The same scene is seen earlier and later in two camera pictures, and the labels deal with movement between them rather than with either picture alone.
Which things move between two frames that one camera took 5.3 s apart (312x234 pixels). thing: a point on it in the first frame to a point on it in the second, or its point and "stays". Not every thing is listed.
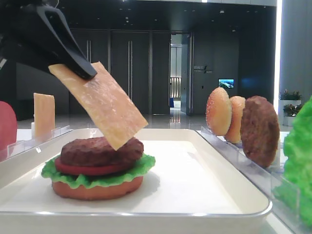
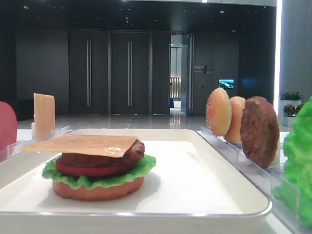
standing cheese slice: (44, 116) stays
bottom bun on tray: (81, 192) stays
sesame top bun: (219, 111) stays
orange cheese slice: (120, 122) to (105, 145)
